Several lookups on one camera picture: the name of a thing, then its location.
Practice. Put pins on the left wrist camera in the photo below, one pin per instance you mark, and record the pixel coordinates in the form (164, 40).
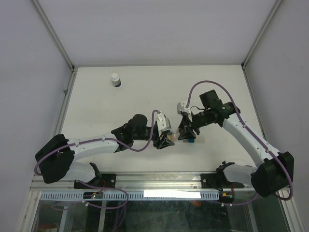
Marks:
(163, 123)

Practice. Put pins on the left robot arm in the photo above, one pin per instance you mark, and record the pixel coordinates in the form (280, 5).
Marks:
(59, 159)

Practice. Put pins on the left aluminium frame post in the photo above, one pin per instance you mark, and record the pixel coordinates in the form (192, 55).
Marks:
(52, 33)

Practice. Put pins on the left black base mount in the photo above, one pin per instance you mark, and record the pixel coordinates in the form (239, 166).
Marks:
(107, 180)

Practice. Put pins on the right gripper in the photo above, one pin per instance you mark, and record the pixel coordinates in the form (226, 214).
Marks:
(186, 125)

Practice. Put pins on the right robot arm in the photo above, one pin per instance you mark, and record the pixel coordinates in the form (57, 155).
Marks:
(273, 170)

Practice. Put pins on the white cap pill bottle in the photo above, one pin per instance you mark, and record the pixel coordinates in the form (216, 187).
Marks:
(116, 81)

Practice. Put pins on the right aluminium frame post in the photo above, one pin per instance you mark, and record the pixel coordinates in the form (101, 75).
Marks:
(269, 18)

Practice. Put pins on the aluminium frame post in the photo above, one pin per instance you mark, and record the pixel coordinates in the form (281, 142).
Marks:
(52, 33)
(269, 18)

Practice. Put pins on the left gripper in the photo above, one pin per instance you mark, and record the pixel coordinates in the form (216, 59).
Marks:
(160, 143)

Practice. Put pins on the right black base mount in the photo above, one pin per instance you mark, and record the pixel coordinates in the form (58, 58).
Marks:
(212, 180)

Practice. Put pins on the clear bottle gold cap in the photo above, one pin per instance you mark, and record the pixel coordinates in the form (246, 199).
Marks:
(173, 135)

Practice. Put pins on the aluminium mounting rail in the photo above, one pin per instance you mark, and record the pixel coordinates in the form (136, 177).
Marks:
(134, 181)

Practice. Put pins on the weekly pill organizer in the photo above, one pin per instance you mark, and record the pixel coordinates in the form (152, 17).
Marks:
(199, 140)

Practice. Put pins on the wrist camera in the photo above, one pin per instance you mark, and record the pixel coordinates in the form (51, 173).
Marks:
(163, 123)
(183, 108)

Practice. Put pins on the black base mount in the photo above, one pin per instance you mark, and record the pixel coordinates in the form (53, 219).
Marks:
(212, 180)
(107, 180)

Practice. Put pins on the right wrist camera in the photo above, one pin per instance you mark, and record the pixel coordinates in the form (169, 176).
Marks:
(183, 108)

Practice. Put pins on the slotted cable duct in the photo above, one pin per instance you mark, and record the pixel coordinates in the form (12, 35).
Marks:
(131, 195)

